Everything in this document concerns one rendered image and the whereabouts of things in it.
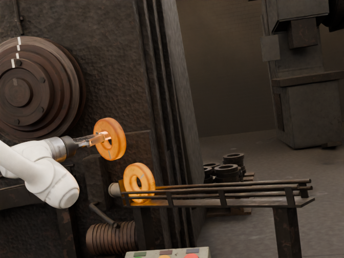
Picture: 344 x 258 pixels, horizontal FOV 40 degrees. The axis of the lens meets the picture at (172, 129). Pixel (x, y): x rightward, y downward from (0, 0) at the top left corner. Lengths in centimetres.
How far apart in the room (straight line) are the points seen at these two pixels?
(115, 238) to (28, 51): 86
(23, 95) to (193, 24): 624
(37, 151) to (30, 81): 58
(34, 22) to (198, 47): 595
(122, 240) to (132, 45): 84
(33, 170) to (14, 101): 74
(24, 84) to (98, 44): 38
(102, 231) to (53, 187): 61
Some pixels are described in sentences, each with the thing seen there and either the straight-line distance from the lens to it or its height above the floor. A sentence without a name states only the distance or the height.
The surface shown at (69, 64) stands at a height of 120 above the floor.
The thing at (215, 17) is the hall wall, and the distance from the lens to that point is 807.
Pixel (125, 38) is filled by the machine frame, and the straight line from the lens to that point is 214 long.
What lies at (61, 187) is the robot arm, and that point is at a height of 82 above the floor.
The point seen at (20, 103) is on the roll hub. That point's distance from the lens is 206.
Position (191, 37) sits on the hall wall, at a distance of 810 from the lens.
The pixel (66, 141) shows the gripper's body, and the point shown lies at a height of 93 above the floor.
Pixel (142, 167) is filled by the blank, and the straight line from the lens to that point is 180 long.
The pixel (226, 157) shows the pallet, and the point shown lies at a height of 34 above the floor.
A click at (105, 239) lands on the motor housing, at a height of 49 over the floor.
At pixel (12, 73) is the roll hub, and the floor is 120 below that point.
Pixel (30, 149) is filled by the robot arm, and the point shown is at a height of 93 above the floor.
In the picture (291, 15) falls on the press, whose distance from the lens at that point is 597.
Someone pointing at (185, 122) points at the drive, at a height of 81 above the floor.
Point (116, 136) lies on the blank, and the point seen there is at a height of 91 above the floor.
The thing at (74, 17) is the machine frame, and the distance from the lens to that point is 222.
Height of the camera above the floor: 109
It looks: 6 degrees down
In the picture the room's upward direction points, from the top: 8 degrees counter-clockwise
